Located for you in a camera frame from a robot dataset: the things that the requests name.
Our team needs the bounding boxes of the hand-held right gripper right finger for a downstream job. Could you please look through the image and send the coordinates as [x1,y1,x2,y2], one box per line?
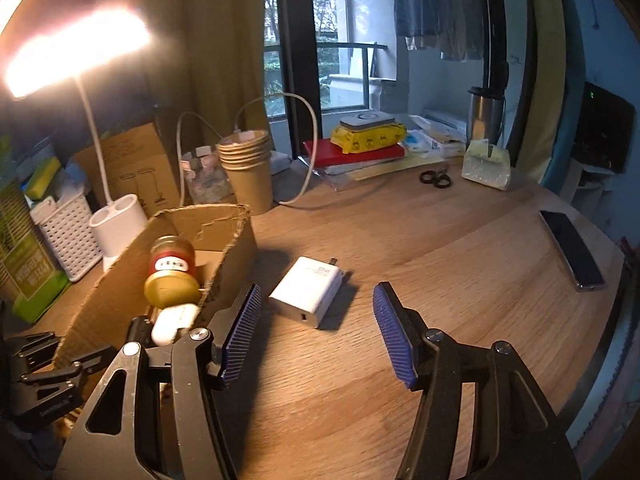
[372,281,583,480]

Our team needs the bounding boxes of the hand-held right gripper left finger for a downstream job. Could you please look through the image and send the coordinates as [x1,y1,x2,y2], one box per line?
[52,282,262,480]

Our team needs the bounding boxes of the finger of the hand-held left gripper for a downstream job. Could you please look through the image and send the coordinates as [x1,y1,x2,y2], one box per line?
[12,347,118,432]
[4,332,60,386]

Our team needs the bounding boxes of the white earbuds case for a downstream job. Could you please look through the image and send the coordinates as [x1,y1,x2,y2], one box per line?
[151,302,200,347]

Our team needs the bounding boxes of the white wall charger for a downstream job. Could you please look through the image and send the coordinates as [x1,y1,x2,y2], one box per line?
[268,256,346,330]

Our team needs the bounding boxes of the cardboard box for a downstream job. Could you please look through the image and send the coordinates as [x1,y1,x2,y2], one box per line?
[52,203,259,376]

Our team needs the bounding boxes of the glass jar yellow lid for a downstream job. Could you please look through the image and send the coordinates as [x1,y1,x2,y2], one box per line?
[144,235,201,308]

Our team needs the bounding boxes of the green paper cup packet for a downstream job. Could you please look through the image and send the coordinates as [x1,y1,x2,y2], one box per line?
[0,135,71,323]

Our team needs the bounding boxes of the white plastic basket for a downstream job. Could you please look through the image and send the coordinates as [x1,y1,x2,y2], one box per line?
[30,195,103,282]

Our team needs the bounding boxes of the stack of paper cups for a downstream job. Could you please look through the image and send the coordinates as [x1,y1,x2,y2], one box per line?
[216,129,274,216]

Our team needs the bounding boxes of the white desk lamp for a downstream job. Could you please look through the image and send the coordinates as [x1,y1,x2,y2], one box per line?
[0,7,153,272]

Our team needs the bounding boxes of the black scissors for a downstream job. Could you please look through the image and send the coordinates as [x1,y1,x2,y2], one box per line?
[419,166,453,190]

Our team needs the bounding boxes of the clear document folder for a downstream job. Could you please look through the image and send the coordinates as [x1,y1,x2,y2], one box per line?
[297,152,451,192]

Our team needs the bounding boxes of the yellow green sponge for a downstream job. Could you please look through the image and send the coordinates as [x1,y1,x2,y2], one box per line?
[25,156,63,200]

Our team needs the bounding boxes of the clear plastic bag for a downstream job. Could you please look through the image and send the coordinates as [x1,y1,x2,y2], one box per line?
[60,162,92,202]

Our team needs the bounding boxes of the clear tissue pack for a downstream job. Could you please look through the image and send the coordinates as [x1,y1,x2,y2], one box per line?
[461,139,513,191]

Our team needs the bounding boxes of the brown lamp packaging box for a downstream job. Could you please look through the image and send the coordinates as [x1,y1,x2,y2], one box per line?
[70,122,182,211]

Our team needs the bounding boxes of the red book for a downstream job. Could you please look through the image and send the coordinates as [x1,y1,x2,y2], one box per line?
[302,139,406,167]

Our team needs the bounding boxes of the black smartphone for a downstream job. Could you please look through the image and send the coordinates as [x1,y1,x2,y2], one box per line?
[538,210,607,293]

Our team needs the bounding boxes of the blue white packet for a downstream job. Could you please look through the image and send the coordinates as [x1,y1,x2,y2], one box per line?
[402,129,436,153]

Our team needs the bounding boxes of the yellow printed pack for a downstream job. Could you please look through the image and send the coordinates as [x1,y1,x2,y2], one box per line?
[331,122,407,155]

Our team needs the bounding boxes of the white medicine box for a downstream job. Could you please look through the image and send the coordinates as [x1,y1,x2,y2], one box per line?
[410,109,468,157]

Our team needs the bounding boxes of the white round-button device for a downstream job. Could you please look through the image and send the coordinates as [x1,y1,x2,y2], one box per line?
[340,112,396,132]

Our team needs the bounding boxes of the teal curtain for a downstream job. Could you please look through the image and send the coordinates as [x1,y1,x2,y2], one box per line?
[542,0,586,206]

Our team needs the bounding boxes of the steel thermos cup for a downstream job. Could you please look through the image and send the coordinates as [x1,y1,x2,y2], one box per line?
[467,86,507,147]

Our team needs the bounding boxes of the white television stand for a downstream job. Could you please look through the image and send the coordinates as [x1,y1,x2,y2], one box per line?
[555,157,616,211]

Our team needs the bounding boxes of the dark purple curtain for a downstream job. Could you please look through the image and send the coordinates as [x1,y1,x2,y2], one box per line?
[55,0,187,128]

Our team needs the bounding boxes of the balcony railing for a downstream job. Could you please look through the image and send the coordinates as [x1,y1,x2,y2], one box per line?
[265,40,388,111]

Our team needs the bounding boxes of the black television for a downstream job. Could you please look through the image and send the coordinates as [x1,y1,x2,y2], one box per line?
[572,81,632,173]

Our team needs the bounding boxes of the olive yellow curtain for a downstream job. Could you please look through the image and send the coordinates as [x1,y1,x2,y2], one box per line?
[520,0,573,186]
[150,0,273,201]

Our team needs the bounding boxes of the black sliding glass door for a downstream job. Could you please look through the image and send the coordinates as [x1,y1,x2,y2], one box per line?
[262,0,526,126]

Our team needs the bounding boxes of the hanging beige garment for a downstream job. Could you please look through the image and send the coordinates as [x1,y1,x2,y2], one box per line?
[435,0,476,61]

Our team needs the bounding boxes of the hanging grey garment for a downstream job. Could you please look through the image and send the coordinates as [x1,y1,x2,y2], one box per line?
[465,0,489,61]

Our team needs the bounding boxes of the white lamp cable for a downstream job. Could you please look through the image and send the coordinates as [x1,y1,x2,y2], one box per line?
[176,111,223,206]

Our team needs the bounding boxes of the white charging cable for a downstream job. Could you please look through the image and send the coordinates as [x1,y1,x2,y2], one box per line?
[232,92,321,206]

